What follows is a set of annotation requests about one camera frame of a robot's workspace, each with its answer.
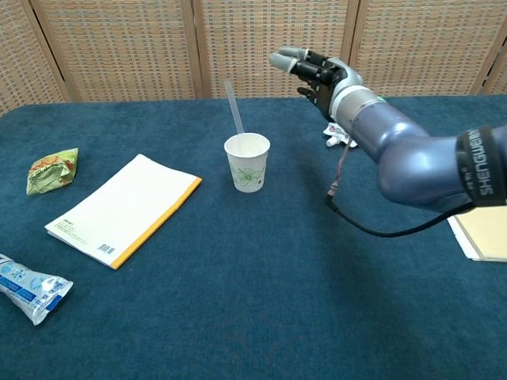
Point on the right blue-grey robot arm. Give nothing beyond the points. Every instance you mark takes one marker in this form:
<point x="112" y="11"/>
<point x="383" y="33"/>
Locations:
<point x="396" y="138"/>

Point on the blue table mat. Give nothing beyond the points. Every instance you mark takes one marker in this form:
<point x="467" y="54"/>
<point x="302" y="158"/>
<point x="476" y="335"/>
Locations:
<point x="237" y="316"/>

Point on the transparent plastic straw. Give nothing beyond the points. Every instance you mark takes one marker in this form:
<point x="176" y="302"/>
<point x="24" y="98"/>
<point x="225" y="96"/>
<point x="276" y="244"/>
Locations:
<point x="234" y="107"/>

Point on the green snack bag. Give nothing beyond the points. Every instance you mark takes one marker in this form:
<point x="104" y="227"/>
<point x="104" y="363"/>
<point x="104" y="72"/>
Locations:
<point x="51" y="174"/>

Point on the white floral paper cup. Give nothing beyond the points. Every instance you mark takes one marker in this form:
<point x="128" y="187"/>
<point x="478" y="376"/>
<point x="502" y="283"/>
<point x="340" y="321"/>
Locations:
<point x="247" y="166"/>

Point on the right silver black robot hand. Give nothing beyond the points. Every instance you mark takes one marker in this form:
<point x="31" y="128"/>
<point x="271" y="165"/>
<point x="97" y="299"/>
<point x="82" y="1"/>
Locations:
<point x="336" y="75"/>

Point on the beige paper notepad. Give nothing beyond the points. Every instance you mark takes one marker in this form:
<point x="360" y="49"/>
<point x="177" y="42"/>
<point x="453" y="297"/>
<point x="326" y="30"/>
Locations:
<point x="487" y="237"/>

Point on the blue white toothpaste tube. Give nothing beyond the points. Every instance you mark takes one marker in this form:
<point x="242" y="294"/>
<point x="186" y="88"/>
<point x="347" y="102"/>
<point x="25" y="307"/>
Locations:
<point x="27" y="287"/>

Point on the woven bamboo screen panel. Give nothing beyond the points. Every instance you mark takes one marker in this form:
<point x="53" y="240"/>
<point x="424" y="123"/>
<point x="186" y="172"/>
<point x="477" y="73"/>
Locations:
<point x="119" y="47"/>
<point x="500" y="75"/>
<point x="20" y="59"/>
<point x="253" y="47"/>
<point x="424" y="47"/>

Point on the white notebook orange spine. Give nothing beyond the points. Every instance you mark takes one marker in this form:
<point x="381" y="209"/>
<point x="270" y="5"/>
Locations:
<point x="119" y="210"/>

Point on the white red spouted pouch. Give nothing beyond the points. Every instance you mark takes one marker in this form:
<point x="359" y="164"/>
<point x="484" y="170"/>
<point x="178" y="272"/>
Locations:
<point x="334" y="134"/>

